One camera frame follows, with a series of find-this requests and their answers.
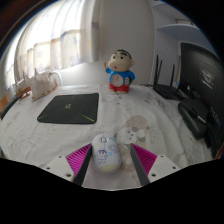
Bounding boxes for white sheer curtain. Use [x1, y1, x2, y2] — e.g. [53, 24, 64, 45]
[3, 0, 101, 89]

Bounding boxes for cartoon boy figurine clock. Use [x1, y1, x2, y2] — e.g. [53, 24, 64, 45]
[105, 48, 136, 95]

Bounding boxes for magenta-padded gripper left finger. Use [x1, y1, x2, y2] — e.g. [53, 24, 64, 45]
[43, 143, 93, 187]

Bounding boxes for white shelf unit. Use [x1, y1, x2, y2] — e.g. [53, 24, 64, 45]
[148, 0, 214, 86]

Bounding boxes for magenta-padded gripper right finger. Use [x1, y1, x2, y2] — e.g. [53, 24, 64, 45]
[129, 143, 181, 187]

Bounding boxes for white printed tablecloth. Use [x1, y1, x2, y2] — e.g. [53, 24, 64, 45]
[0, 83, 214, 189]

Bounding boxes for black keyboard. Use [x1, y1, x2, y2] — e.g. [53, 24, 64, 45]
[0, 95, 22, 121]

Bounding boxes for black box device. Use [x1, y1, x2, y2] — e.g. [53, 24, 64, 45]
[177, 98, 211, 140]

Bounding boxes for white cartoon-print computer mouse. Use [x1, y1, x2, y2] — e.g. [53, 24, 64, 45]
[90, 133, 122, 175]

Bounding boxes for black computer monitor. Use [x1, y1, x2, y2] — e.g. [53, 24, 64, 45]
[179, 41, 224, 159]

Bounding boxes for black router with antennas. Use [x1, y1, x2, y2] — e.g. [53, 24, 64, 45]
[152, 54, 188, 102]

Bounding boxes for wooden model sailing ship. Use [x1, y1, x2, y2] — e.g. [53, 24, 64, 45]
[14, 71, 33, 100]

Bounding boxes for black mouse pad green lines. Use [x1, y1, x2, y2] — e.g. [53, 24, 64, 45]
[36, 92, 100, 125]

